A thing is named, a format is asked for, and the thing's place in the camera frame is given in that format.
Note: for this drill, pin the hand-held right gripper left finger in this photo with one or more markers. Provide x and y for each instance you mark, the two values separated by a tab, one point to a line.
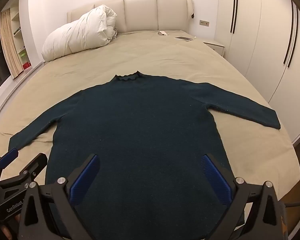
85	177

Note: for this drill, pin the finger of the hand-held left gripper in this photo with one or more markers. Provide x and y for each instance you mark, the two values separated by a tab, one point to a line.
8	156
33	166

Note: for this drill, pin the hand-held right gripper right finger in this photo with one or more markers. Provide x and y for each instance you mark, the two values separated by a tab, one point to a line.
216	180

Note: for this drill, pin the dark green sweater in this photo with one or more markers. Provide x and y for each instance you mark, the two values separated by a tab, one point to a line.
140	130

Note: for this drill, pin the person's left hand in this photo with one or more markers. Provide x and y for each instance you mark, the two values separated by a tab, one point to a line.
7	233

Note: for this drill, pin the red box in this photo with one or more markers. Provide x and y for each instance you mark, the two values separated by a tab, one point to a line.
26	66

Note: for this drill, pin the beige curtain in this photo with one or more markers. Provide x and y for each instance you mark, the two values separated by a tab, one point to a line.
10	45

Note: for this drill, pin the bed with beige sheet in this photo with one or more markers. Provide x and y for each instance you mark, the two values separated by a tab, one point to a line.
165	57

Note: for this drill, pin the white nightstand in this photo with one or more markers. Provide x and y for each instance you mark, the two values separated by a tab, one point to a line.
216	46

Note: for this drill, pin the white rolled duvet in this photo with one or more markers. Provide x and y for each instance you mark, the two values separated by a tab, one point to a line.
77	33

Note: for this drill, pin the white wardrobe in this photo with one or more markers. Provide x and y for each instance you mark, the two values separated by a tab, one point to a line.
265	42

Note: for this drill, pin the striped cloth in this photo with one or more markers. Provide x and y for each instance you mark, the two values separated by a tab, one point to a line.
115	33

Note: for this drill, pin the small white remote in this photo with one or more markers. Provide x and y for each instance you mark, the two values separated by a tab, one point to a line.
163	33

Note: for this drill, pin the cream padded headboard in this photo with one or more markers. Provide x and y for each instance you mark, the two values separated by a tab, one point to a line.
140	12

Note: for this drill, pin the white wall shelf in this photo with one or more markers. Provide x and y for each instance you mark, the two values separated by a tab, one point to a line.
21	37

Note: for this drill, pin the tablet with white frame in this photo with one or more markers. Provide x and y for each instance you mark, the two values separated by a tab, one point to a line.
184	38

